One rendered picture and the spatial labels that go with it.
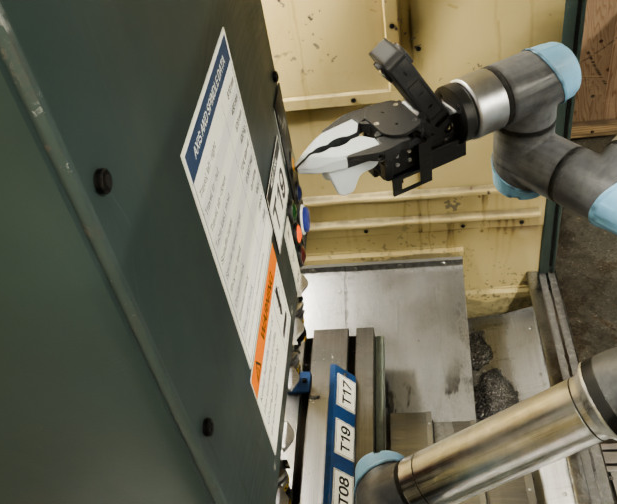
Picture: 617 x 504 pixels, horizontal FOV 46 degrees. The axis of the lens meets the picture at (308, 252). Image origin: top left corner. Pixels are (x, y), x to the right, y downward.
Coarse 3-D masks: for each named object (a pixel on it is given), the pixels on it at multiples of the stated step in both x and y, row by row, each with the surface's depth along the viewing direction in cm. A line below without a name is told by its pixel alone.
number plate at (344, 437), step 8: (336, 424) 143; (344, 424) 145; (336, 432) 142; (344, 432) 143; (352, 432) 145; (336, 440) 141; (344, 440) 142; (352, 440) 144; (336, 448) 139; (344, 448) 141; (352, 448) 143; (344, 456) 140; (352, 456) 141
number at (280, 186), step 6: (282, 168) 73; (282, 174) 73; (276, 180) 70; (282, 180) 73; (276, 186) 69; (282, 186) 73; (276, 192) 69; (282, 192) 72; (282, 198) 72; (282, 204) 72; (282, 210) 72; (282, 216) 72; (282, 222) 71
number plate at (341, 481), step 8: (336, 472) 136; (336, 480) 135; (344, 480) 136; (352, 480) 138; (336, 488) 134; (344, 488) 135; (352, 488) 137; (336, 496) 133; (344, 496) 134; (352, 496) 135
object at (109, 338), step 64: (0, 0) 24; (64, 0) 28; (128, 0) 35; (192, 0) 46; (256, 0) 66; (0, 64) 25; (64, 64) 28; (128, 64) 35; (192, 64) 45; (256, 64) 64; (0, 128) 26; (64, 128) 28; (128, 128) 34; (256, 128) 63; (0, 192) 28; (64, 192) 29; (128, 192) 34; (0, 256) 31; (64, 256) 31; (128, 256) 33; (192, 256) 43; (0, 320) 34; (64, 320) 34; (128, 320) 34; (192, 320) 42; (0, 384) 37; (64, 384) 37; (128, 384) 37; (192, 384) 41; (0, 448) 42; (64, 448) 41; (128, 448) 41; (192, 448) 42; (256, 448) 55
